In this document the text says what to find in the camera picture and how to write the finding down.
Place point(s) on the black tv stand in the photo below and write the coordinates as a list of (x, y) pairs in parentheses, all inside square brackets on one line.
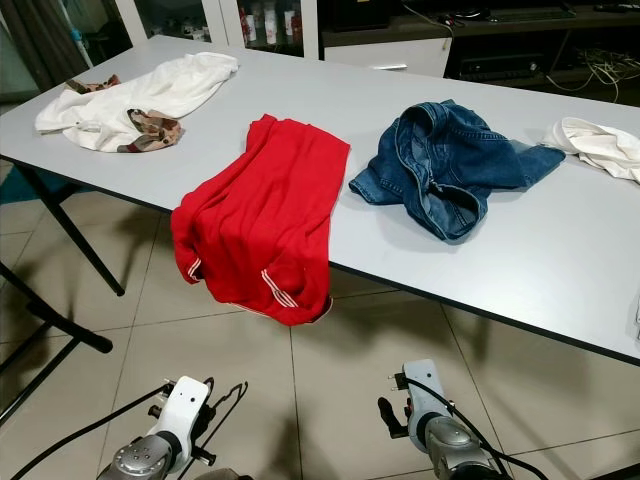
[(490, 65)]

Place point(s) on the white glass door cabinet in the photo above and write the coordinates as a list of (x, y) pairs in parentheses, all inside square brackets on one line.
[(230, 20)]

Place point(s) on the blue denim shorts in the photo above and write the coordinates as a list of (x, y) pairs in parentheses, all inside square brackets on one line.
[(390, 175)]

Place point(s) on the black table leg frame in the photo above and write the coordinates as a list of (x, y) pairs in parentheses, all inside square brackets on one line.
[(86, 233)]

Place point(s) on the chrome and black clothes rack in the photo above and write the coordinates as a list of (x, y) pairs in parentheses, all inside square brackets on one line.
[(80, 335)]

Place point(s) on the grey curtain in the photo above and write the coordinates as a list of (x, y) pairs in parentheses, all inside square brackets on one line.
[(60, 40)]

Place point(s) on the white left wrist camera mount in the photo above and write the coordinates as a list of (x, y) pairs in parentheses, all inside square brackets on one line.
[(187, 410)]

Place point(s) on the brown patterned cloth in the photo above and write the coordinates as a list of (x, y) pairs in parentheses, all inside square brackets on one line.
[(160, 132), (95, 85)]

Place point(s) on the teal floor mat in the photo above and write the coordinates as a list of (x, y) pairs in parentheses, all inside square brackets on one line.
[(20, 185)]

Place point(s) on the white crumpled garment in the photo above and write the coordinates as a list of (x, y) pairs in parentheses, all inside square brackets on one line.
[(600, 145), (170, 85)]

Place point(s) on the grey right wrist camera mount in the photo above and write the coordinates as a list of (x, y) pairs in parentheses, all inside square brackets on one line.
[(422, 385)]

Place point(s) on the red shirt white stripes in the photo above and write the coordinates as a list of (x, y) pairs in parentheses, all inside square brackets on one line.
[(260, 220)]

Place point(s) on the white drawer unit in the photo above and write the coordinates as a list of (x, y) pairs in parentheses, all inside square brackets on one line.
[(380, 58)]

